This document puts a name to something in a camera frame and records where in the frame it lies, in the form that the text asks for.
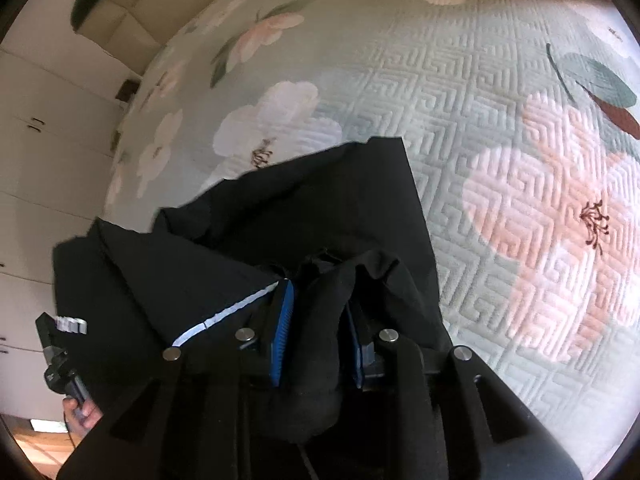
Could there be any beige padded headboard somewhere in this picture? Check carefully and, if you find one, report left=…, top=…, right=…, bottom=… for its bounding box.
left=72, top=0, right=281, bottom=75

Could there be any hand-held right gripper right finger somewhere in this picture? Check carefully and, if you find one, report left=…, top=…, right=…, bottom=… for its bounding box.
left=346, top=309, right=587, bottom=480

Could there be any black jacket with reflective piping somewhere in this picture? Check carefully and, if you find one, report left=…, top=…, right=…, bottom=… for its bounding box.
left=52, top=136, right=454, bottom=443

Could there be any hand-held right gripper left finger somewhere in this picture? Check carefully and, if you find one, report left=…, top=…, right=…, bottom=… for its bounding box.
left=56, top=279, right=297, bottom=480

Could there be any floral quilted bed cover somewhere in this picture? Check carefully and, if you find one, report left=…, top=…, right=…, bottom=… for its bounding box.
left=102, top=0, right=640, bottom=480

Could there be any white wardrobe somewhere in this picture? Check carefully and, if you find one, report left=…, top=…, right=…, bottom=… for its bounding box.
left=0, top=49, right=143, bottom=423

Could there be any person's left hand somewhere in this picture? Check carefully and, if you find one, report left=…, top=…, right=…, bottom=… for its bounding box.
left=62, top=394, right=105, bottom=434

